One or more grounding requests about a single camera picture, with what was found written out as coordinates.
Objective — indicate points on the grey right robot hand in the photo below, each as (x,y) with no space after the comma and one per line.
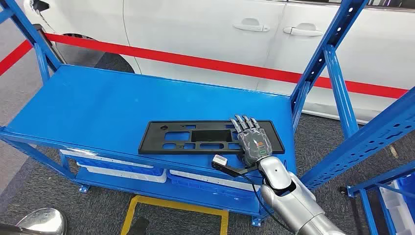
(256,144)

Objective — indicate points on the black plastic panel part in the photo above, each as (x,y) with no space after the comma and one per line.
(152,136)

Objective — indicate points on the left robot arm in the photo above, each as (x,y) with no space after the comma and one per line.
(42,222)

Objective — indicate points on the white plastic crate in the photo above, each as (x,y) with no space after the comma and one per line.
(97,158)
(394,211)
(129,177)
(210,181)

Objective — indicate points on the yellow floor tape square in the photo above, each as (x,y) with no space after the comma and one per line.
(181,206)

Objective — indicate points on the red barrier belt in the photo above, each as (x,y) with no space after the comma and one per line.
(194,61)

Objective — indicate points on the white car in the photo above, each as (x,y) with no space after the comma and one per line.
(194,32)

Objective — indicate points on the black car wheel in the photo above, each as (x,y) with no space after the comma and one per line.
(77,55)

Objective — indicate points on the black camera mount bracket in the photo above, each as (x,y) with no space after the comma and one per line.
(233,170)

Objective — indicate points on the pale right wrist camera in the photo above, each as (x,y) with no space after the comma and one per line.
(220,159)

